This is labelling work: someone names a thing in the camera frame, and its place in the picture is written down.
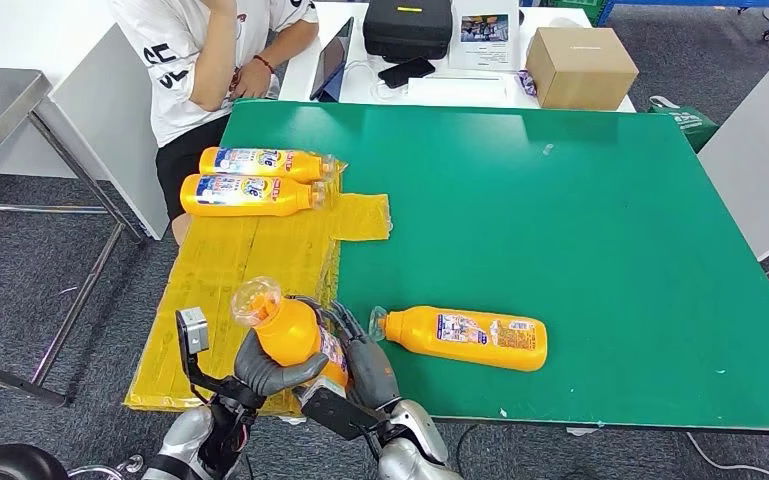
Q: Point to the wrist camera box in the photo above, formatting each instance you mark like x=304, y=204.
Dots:
x=193, y=331
x=338, y=414

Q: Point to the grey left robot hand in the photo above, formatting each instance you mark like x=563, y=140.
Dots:
x=271, y=378

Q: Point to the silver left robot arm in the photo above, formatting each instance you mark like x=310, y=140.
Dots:
x=185, y=437

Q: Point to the white desk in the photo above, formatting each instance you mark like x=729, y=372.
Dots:
x=301, y=73

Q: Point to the person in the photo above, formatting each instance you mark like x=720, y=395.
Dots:
x=178, y=79

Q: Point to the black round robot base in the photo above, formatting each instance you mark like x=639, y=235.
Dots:
x=6, y=465

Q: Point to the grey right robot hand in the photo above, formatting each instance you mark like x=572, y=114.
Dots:
x=374, y=378

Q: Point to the orange detergent bottle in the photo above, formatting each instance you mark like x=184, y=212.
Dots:
x=291, y=171
x=284, y=338
x=291, y=202
x=424, y=334

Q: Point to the black smartphone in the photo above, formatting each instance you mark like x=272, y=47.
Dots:
x=406, y=71

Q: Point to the dark tablet on stand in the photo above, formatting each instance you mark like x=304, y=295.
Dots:
x=331, y=58

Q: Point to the green shopping bag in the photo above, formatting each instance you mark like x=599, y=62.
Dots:
x=687, y=124

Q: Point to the green plastic crate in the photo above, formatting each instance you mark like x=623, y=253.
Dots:
x=577, y=8

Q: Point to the yellow taped cardboard sheet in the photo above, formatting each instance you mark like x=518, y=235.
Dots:
x=258, y=265

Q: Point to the printed paper sign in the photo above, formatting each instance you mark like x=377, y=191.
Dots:
x=488, y=56

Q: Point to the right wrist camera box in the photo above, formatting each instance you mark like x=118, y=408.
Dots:
x=338, y=414

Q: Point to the small purple packet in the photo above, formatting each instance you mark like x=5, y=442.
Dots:
x=527, y=82

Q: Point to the chrome caster bracket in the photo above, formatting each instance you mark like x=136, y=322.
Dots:
x=133, y=464

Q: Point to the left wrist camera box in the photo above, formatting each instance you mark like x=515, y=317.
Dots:
x=193, y=331

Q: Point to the brown cardboard box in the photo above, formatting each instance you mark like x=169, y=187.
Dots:
x=581, y=71

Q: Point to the white side table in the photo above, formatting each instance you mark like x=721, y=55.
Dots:
x=767, y=166

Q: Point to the black zip case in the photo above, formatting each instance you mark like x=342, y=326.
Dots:
x=408, y=30

